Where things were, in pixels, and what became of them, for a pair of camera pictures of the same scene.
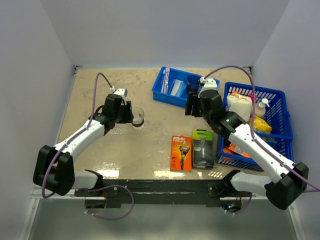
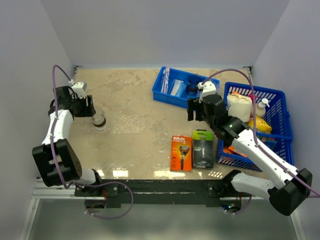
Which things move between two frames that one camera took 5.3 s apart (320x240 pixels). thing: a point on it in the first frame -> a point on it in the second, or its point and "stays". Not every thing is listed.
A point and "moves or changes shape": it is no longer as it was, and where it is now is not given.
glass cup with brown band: [138, 114] moves or changes shape
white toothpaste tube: [175, 87] stays
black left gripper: [128, 117] -> [88, 110]
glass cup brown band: [193, 80] stays
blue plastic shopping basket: [272, 123] stays
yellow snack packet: [261, 125] stays
